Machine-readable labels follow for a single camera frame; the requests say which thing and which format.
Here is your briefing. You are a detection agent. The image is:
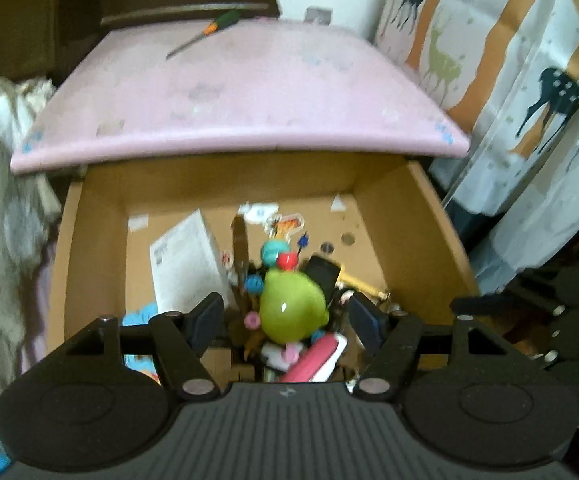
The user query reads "orange figure sticker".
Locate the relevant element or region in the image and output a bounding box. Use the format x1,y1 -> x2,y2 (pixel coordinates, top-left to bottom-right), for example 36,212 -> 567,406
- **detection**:
268,213 -> 304,239

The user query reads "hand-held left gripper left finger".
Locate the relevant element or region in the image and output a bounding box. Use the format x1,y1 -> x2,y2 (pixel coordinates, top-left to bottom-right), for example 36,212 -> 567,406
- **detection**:
64,292 -> 226,402

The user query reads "pink marker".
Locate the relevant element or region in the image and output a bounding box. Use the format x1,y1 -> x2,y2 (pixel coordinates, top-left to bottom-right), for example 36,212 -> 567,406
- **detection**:
282,335 -> 349,384

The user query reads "green-handled screwdriver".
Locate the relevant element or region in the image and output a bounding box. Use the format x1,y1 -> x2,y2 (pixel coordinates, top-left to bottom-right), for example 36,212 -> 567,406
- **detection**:
166,10 -> 241,61

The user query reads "black rectangular case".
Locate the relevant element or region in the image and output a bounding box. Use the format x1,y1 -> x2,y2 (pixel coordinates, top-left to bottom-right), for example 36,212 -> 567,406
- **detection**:
302,255 -> 343,302

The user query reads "dark wooden headboard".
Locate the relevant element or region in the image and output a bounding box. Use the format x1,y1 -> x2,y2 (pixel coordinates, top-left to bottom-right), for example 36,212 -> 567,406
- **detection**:
0,0 -> 282,82

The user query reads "blue plastic item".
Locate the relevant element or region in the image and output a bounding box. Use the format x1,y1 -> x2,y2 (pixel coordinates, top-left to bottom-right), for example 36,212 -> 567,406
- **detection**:
122,304 -> 163,332

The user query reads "purple bed skirt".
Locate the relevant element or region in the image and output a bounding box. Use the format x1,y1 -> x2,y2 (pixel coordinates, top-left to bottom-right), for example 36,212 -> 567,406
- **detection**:
19,250 -> 59,376

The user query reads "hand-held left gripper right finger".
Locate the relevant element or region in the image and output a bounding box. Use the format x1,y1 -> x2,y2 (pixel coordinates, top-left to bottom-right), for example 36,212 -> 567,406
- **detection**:
347,292 -> 526,402

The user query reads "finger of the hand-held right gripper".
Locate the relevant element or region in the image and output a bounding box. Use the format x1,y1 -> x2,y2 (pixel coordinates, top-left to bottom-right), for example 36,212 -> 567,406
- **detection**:
449,296 -> 560,318

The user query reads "yellow stick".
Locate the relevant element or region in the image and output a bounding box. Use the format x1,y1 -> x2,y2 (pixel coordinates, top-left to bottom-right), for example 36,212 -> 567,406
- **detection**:
341,274 -> 389,300

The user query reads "dark wooden drawer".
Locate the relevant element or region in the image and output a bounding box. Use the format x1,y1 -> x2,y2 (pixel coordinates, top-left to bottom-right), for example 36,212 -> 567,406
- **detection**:
48,156 -> 481,393

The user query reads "green toy with coloured wheels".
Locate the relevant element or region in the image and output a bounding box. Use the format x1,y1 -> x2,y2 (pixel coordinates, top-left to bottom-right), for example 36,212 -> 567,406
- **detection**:
244,240 -> 331,362

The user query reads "deer print wardrobe cover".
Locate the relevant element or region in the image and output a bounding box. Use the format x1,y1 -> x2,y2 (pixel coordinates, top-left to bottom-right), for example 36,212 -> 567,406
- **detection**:
373,0 -> 579,293

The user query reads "white cardboard box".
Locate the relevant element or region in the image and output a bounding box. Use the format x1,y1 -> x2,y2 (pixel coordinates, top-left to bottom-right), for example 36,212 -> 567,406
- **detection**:
149,210 -> 238,312

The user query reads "grey white-spotted blanket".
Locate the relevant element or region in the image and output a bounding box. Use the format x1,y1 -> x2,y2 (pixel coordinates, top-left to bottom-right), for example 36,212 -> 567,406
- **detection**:
0,76 -> 66,463

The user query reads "brown wooden stick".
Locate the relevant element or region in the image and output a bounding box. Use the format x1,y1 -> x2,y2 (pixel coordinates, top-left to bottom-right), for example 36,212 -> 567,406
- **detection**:
231,215 -> 251,288

